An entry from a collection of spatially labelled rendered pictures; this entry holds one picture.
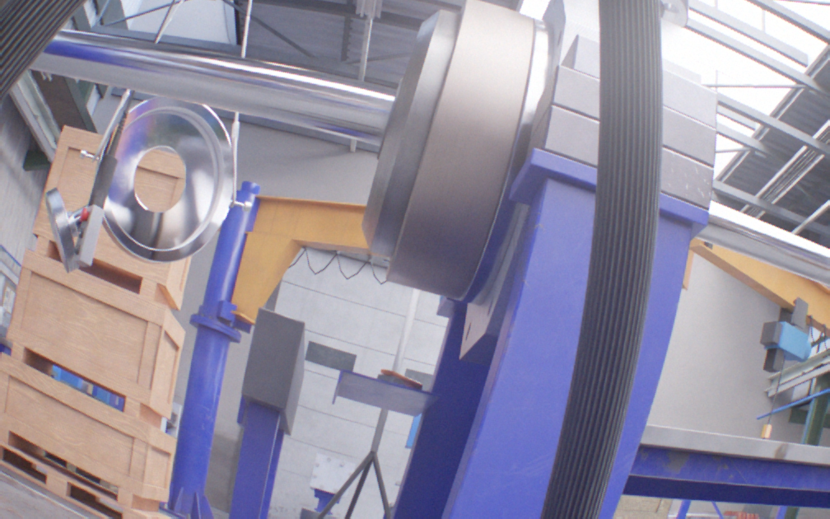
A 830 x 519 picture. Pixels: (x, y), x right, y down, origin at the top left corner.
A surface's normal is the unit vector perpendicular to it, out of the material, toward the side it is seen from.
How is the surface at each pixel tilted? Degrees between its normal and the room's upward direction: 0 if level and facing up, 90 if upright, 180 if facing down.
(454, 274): 162
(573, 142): 90
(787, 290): 90
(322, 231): 90
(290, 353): 90
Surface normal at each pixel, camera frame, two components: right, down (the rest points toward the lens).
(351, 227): -0.43, -0.35
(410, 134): 0.00, 0.14
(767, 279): 0.53, -0.10
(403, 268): -0.22, 0.86
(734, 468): 0.11, -0.25
